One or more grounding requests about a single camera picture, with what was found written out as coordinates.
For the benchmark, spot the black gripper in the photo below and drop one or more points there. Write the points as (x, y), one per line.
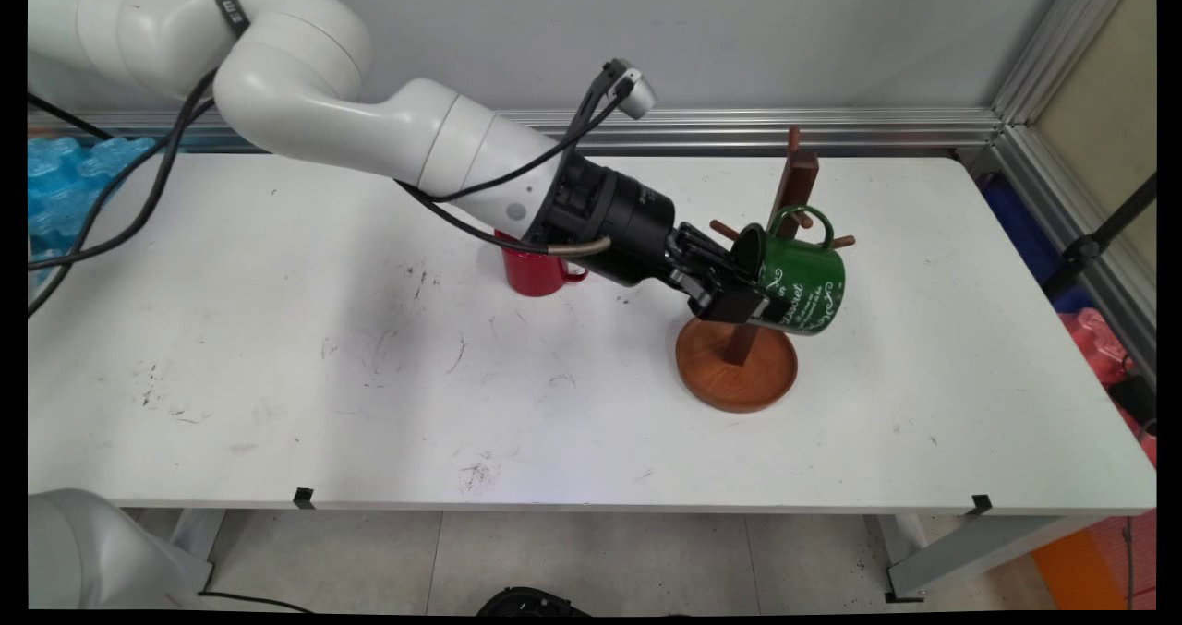
(633, 228)

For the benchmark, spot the green enamel mug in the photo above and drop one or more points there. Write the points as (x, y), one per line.
(803, 283)

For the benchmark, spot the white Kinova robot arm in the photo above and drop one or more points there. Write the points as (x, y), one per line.
(323, 99)

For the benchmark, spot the wooden mug tree stand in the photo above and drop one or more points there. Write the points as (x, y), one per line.
(739, 371)

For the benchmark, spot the red ceramic mug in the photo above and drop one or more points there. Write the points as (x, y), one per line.
(531, 274)

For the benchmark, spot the black table edge clip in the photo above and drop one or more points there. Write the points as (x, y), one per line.
(303, 498)
(981, 504)

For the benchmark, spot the black tripod pole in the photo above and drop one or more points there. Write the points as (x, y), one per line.
(1080, 251)

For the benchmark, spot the grey metal table leg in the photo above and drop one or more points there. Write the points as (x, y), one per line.
(970, 551)
(196, 542)

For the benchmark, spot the red plastic bag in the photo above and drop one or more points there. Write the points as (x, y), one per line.
(1090, 339)

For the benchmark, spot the blue bubble packaging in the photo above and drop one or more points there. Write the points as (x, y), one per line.
(65, 182)

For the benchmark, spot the grey rounded machine housing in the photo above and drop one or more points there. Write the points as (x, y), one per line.
(92, 551)

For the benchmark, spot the aluminium frame rail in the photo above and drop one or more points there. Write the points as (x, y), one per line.
(1080, 237)
(831, 126)

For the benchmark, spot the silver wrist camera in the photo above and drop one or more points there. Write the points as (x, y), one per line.
(637, 94)

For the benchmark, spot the aluminium frame post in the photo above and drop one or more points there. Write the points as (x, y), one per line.
(1062, 48)

